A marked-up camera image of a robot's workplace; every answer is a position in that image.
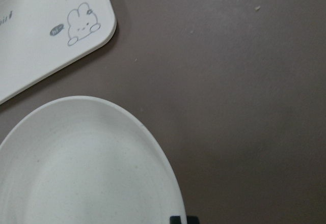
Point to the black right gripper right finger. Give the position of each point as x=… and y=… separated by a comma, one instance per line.
x=192, y=219

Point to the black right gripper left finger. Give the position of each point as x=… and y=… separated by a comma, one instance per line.
x=175, y=220

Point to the cream round plate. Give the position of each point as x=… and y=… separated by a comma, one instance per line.
x=82, y=159

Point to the cream rabbit tray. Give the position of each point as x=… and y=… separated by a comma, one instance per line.
x=40, y=37

